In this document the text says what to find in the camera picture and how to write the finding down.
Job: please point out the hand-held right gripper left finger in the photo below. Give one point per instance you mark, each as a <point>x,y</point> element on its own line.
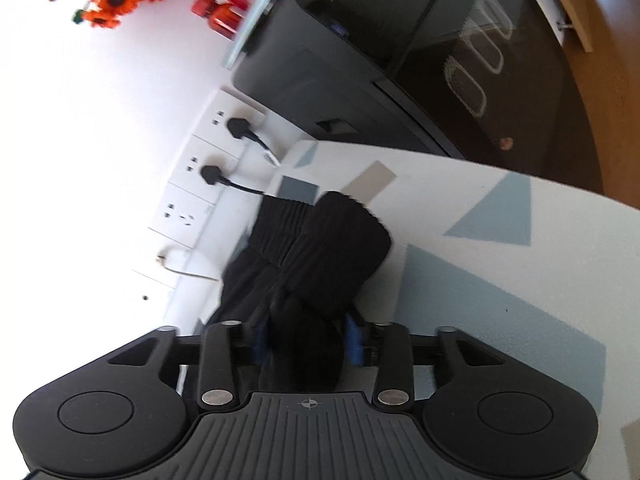
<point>260,345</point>

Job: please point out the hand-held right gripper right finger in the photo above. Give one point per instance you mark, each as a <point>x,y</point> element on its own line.
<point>352,345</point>

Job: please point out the black pants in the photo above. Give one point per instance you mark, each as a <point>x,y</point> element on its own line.
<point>320,260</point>

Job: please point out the black power plug white tag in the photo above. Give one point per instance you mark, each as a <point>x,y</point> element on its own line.
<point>237,127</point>

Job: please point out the black mini fridge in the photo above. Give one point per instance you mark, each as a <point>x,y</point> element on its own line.
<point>425,60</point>

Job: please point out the red plastic bottle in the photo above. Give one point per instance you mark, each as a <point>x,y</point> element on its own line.
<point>220,15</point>

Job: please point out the light wooden door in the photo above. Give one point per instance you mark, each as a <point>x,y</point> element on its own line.
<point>590,0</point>

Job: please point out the white network wall plate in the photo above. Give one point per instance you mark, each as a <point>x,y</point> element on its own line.
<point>172,265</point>

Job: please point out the white coaxial wall plate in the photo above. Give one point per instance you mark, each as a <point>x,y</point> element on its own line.
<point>147,292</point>

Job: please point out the white wall socket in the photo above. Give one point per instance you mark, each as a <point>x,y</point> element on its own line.
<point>217,112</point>
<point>192,160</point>
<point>180,210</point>

